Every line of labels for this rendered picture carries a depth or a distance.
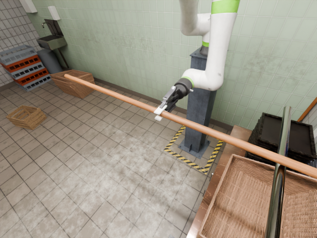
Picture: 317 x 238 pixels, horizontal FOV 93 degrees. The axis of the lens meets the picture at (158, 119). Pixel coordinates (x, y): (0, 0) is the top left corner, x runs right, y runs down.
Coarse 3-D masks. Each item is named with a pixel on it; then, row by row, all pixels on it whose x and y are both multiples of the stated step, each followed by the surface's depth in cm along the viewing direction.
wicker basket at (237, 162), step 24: (240, 168) 108; (264, 168) 94; (216, 192) 87; (240, 192) 99; (264, 192) 98; (288, 192) 95; (312, 192) 83; (216, 216) 91; (240, 216) 90; (264, 216) 89; (288, 216) 88
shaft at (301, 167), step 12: (84, 84) 94; (120, 96) 80; (144, 108) 73; (156, 108) 71; (180, 120) 64; (204, 132) 60; (216, 132) 58; (240, 144) 54; (252, 144) 53; (264, 156) 51; (276, 156) 49; (300, 168) 46; (312, 168) 45
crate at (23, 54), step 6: (12, 48) 314; (18, 48) 321; (30, 48) 308; (0, 54) 303; (12, 54) 289; (18, 54) 296; (24, 54) 322; (30, 54) 311; (0, 60) 292; (6, 60) 303; (12, 60) 292; (18, 60) 299
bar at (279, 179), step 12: (288, 108) 69; (288, 120) 64; (288, 132) 60; (288, 144) 57; (276, 168) 51; (276, 180) 47; (276, 192) 45; (276, 204) 43; (276, 216) 41; (276, 228) 39
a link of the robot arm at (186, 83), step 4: (180, 80) 81; (184, 80) 81; (188, 80) 81; (176, 84) 82; (180, 84) 80; (184, 84) 79; (188, 84) 80; (188, 88) 80; (188, 92) 81; (184, 96) 84
